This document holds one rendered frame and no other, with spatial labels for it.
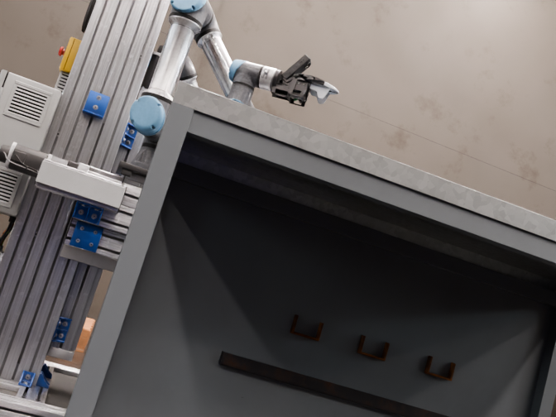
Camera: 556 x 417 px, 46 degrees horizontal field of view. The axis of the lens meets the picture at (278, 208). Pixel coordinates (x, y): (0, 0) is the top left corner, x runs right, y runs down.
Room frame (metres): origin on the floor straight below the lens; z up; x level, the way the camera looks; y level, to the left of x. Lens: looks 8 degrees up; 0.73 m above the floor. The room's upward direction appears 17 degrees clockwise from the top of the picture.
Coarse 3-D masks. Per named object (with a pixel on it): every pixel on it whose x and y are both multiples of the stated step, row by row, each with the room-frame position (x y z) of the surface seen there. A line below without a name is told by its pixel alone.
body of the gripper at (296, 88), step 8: (280, 72) 2.04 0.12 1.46; (280, 80) 2.04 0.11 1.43; (288, 80) 2.03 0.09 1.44; (296, 80) 2.00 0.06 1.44; (304, 80) 2.00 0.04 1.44; (272, 88) 2.03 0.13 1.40; (280, 88) 2.02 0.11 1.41; (288, 88) 2.02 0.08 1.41; (296, 88) 2.00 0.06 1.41; (304, 88) 2.00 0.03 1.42; (272, 96) 2.06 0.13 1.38; (280, 96) 2.04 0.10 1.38; (288, 96) 2.02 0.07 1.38; (296, 96) 2.00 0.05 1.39; (304, 96) 2.01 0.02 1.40; (296, 104) 2.06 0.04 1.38; (304, 104) 2.06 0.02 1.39
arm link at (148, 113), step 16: (176, 0) 2.05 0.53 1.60; (192, 0) 2.04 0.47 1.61; (176, 16) 2.06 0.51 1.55; (192, 16) 2.06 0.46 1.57; (208, 16) 2.14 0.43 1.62; (176, 32) 2.07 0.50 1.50; (192, 32) 2.10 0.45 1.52; (176, 48) 2.07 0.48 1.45; (160, 64) 2.08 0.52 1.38; (176, 64) 2.08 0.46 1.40; (160, 80) 2.07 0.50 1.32; (176, 80) 2.10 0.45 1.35; (144, 96) 2.05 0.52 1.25; (160, 96) 2.06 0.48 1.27; (144, 112) 2.05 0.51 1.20; (160, 112) 2.04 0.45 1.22; (144, 128) 2.06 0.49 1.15; (160, 128) 2.08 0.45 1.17
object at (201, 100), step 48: (192, 96) 1.09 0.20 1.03; (192, 144) 1.56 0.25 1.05; (288, 144) 1.28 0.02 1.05; (336, 144) 1.14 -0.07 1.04; (288, 192) 1.74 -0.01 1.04; (336, 192) 1.61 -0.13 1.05; (432, 192) 1.19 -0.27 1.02; (480, 192) 1.21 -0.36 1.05; (432, 240) 1.84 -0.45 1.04; (480, 240) 1.66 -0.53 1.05
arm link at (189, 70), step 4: (188, 56) 2.74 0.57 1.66; (188, 60) 2.72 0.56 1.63; (188, 64) 2.72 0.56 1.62; (192, 64) 2.74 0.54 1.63; (184, 68) 2.71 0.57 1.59; (188, 68) 2.71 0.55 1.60; (192, 68) 2.73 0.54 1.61; (184, 72) 2.71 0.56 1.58; (188, 72) 2.72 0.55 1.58; (192, 72) 2.73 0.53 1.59; (180, 76) 2.72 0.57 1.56; (184, 76) 2.72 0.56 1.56; (188, 76) 2.72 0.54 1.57; (192, 76) 2.73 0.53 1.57; (196, 76) 2.75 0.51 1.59; (184, 80) 2.73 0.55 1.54; (188, 80) 2.73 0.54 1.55; (192, 80) 2.74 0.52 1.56; (192, 84) 2.75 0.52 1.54; (196, 84) 2.77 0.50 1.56
